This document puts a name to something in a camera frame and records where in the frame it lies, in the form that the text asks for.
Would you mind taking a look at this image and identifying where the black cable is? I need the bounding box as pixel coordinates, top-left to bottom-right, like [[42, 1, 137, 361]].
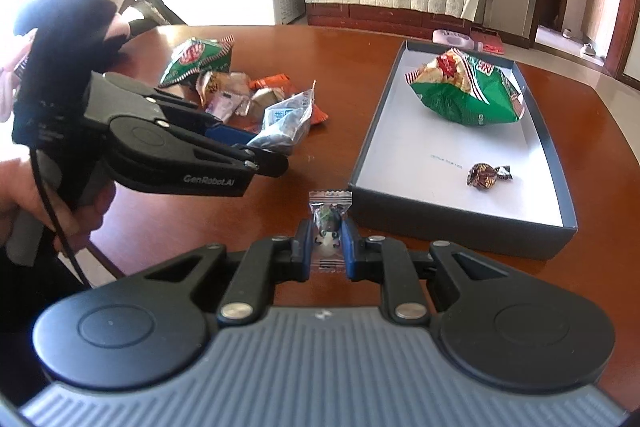
[[29, 147, 126, 288]]

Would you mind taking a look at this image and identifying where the beige snack packet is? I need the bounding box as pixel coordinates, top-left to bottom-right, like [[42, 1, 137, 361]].
[[196, 71, 252, 105]]

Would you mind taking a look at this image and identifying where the brown wrapped candy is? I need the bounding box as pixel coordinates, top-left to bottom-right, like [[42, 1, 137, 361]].
[[466, 162, 514, 191]]

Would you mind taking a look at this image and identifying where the clear packet with dark contents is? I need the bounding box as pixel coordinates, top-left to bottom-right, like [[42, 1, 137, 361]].
[[247, 82, 317, 154]]

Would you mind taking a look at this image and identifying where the clear candy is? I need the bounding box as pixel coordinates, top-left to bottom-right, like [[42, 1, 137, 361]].
[[308, 189, 353, 272]]

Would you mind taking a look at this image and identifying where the small brown snack packet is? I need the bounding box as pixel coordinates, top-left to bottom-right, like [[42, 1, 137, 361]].
[[251, 87, 287, 108]]

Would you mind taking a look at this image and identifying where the green crumpled snack bag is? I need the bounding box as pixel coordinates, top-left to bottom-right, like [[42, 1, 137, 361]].
[[405, 48, 526, 128]]

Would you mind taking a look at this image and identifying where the green striped-edge snack bag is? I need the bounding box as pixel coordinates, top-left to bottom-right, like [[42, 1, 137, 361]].
[[159, 36, 236, 88]]

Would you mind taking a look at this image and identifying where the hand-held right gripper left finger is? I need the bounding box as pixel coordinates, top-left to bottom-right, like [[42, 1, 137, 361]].
[[144, 219, 315, 325]]

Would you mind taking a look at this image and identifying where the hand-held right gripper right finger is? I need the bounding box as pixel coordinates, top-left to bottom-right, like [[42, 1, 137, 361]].
[[341, 221, 511, 325]]

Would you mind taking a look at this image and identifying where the pale pink snack packet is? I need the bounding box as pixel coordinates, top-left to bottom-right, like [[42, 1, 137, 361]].
[[204, 92, 242, 116]]

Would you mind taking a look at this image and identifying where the light wooden cabinet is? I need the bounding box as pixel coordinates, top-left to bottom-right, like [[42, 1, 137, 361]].
[[582, 0, 624, 58]]

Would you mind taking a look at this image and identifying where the pale purple bottle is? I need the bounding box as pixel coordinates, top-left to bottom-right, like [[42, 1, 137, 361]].
[[432, 28, 476, 50]]

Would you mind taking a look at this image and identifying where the orange flat snack packet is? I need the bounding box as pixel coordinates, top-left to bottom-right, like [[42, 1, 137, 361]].
[[248, 74, 292, 90]]

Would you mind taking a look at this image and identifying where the person's left hand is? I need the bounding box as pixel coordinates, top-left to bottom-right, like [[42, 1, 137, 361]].
[[0, 157, 118, 258]]

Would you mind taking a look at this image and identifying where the grey cardboard box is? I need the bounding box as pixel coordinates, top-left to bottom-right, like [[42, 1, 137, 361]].
[[347, 39, 578, 260]]

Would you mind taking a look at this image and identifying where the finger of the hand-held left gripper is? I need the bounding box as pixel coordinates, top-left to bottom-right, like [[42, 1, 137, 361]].
[[165, 127, 290, 180], [102, 74, 257, 146]]

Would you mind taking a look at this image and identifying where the red floor item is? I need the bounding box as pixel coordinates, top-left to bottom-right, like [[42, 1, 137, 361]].
[[470, 27, 506, 55]]

